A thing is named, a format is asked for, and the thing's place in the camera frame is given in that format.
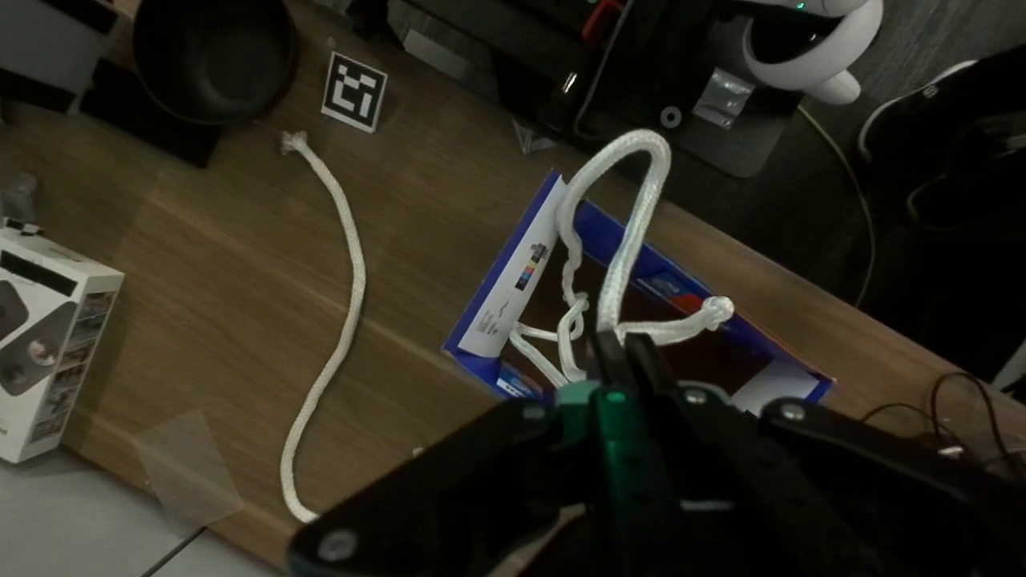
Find black shoe white sole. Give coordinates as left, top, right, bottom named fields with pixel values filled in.
left=905, top=107, right=1026, bottom=221
left=854, top=52, right=987, bottom=142

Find black white fiducial marker card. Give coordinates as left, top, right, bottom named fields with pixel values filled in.
left=318, top=48, right=395, bottom=137

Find thin yellow cable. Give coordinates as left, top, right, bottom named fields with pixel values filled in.
left=796, top=107, right=878, bottom=300

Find blue printed carton box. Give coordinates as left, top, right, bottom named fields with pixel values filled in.
left=444, top=169, right=838, bottom=428

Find white VR headset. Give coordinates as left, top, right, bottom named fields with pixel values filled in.
left=733, top=0, right=891, bottom=107

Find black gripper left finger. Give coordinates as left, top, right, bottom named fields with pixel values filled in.
left=285, top=330, right=687, bottom=577

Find white phone box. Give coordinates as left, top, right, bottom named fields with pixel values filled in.
left=0, top=229, right=129, bottom=468

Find thick white braided rope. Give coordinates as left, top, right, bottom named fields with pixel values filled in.
left=278, top=128, right=372, bottom=526

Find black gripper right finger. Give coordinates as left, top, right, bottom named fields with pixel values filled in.
left=623, top=330, right=1026, bottom=577

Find black bowl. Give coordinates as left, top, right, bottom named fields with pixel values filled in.
left=132, top=0, right=302, bottom=125

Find clear tape piece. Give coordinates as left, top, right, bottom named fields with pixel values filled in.
left=132, top=409, right=243, bottom=531

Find black square pad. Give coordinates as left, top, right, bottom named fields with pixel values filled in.
left=78, top=58, right=223, bottom=169

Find black tool with orange handle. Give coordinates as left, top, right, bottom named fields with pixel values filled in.
left=559, top=0, right=687, bottom=146

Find thin white knotted rope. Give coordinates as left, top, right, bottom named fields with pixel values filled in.
left=510, top=125, right=740, bottom=393

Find tangled thin dark wires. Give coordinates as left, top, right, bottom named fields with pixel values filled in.
left=854, top=366, right=1026, bottom=461

